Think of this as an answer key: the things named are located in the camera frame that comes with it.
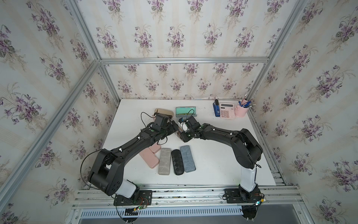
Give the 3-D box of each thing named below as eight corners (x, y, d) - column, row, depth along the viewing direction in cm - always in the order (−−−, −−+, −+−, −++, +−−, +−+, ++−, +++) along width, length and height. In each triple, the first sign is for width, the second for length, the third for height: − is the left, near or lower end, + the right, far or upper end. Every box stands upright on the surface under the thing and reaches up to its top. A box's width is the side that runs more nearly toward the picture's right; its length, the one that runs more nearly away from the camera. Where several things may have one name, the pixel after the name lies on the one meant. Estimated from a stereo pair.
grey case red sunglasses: (158, 174, 83) (158, 173, 80) (161, 149, 93) (160, 147, 90) (170, 174, 83) (169, 173, 80) (171, 149, 93) (171, 147, 91)
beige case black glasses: (174, 176, 82) (174, 175, 80) (170, 152, 91) (170, 150, 89) (185, 174, 82) (185, 173, 80) (180, 150, 92) (181, 148, 90)
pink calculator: (221, 119, 111) (222, 116, 107) (217, 105, 121) (218, 102, 117) (236, 119, 111) (238, 116, 107) (232, 105, 121) (233, 102, 117)
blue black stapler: (215, 116, 112) (216, 113, 108) (212, 103, 122) (213, 99, 118) (220, 116, 112) (221, 113, 108) (216, 103, 122) (218, 99, 118)
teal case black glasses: (185, 172, 83) (185, 171, 81) (179, 148, 93) (179, 146, 91) (195, 170, 84) (196, 169, 82) (188, 146, 94) (188, 144, 92)
